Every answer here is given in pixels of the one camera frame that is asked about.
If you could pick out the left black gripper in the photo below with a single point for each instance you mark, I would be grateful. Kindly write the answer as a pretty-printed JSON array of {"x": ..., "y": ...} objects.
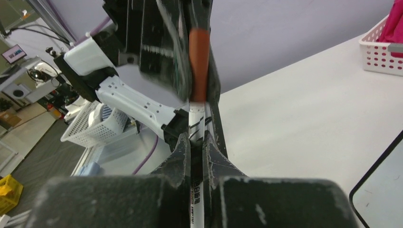
[{"x": 156, "y": 32}]

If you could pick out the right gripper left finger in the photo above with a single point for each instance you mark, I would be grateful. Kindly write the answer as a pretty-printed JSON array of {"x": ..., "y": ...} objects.
[{"x": 160, "y": 199}]

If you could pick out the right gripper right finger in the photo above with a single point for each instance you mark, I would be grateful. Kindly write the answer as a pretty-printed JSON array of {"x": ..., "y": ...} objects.
[{"x": 235, "y": 200}]

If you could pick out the white red whiteboard marker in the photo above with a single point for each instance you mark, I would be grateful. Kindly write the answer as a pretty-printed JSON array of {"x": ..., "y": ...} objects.
[{"x": 196, "y": 131}]

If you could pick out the black framed whiteboard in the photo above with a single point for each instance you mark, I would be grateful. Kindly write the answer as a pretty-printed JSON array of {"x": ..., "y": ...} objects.
[{"x": 377, "y": 199}]

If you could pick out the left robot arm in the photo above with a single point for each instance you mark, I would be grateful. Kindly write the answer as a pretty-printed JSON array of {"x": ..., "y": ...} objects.
[{"x": 91, "y": 68}]

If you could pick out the white mesh basket background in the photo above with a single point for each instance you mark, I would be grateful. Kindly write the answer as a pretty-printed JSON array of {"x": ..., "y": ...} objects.
[{"x": 95, "y": 123}]

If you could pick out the yellow crate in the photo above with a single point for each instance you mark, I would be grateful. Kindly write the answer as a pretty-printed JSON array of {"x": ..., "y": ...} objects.
[{"x": 10, "y": 193}]

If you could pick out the white plastic basket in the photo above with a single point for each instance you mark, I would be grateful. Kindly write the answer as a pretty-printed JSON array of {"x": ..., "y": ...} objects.
[{"x": 377, "y": 56}]

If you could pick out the magenta cloth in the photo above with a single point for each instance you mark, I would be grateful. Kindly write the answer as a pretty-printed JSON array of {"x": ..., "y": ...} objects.
[{"x": 393, "y": 28}]

